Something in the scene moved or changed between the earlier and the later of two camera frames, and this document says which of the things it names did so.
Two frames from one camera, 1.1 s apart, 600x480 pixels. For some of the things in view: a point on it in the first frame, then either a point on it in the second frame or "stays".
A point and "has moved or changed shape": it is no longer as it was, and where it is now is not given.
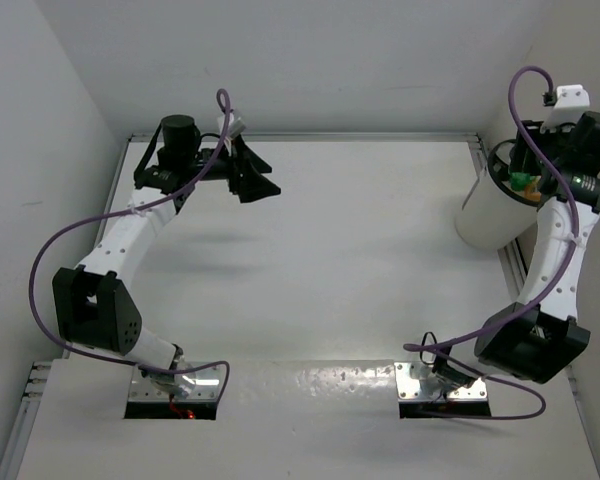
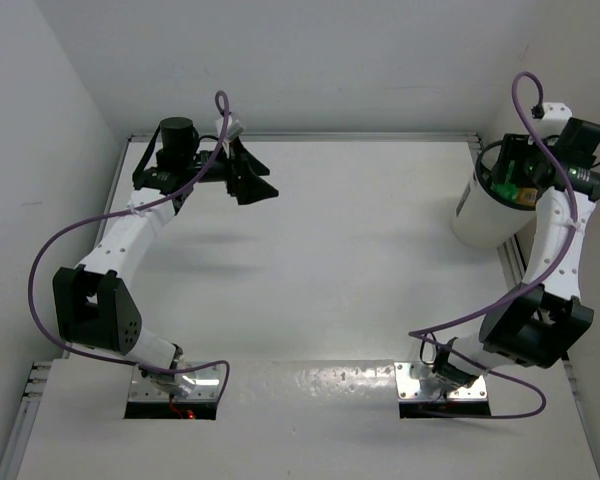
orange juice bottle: (530, 192) stays
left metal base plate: (208, 387) stays
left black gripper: (249, 185) stays
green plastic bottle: (520, 180) has moved or changed shape
